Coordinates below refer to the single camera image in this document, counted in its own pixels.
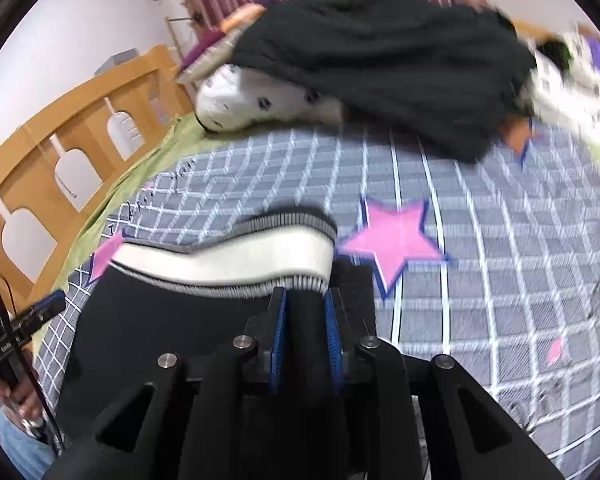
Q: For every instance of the dark cloth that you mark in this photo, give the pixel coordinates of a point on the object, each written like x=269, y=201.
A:
x=555, y=52

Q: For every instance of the black garment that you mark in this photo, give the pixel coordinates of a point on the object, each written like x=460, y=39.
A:
x=380, y=60

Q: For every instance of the green blanket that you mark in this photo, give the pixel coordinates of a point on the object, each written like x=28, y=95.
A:
x=130, y=175

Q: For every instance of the person's left hand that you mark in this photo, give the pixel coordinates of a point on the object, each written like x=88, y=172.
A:
x=25, y=395

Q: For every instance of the black pants white waistband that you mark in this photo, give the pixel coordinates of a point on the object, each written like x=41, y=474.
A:
x=155, y=320

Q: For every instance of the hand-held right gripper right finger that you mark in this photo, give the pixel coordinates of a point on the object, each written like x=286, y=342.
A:
x=334, y=345

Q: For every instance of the grey checkered star bed sheet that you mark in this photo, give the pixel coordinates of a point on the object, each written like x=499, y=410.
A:
x=480, y=260

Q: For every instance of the purple orange cushion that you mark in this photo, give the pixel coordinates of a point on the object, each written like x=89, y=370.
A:
x=215, y=45

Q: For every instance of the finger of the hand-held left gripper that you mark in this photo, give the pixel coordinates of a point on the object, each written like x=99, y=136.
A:
x=47, y=305

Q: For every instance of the white printed pillow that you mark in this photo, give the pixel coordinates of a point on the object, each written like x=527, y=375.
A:
x=240, y=95

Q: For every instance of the wooden bed headboard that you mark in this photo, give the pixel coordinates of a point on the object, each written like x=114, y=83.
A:
x=30, y=160

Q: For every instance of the person's leg in jeans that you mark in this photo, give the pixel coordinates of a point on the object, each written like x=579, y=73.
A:
x=22, y=450

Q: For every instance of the white purple printed quilt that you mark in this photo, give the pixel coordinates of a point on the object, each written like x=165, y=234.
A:
x=585, y=95

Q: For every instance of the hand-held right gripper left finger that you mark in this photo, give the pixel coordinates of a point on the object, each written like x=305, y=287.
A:
x=278, y=345

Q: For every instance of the grey box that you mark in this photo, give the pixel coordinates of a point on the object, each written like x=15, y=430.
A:
x=115, y=62

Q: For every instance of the wooden bed rail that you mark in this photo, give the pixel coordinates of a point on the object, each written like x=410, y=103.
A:
x=535, y=27

